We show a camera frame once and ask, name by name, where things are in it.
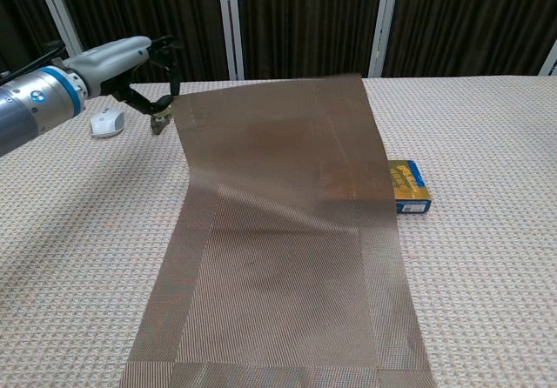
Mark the white computer mouse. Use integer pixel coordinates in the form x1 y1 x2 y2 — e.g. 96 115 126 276
90 104 126 139

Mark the brown woven placemat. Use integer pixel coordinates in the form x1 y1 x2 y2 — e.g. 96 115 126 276
119 73 436 388

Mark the green correction tape dispenser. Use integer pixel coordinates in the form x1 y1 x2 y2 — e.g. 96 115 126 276
150 109 173 136

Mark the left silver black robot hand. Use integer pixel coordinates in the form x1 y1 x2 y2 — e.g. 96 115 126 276
64 34 183 117

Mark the beige woven tablecloth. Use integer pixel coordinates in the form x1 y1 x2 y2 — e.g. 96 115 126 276
0 74 557 388

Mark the dark pleated curtain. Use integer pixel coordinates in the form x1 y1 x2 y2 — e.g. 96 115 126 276
0 0 557 85

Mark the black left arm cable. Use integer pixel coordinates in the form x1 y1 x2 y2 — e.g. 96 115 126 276
0 43 67 85

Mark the blue gold card box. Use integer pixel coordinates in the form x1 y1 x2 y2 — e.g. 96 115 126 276
386 159 433 214

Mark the white metal frame post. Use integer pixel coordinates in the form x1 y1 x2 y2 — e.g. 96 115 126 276
216 0 245 81
538 42 557 77
367 0 400 79
33 0 84 58

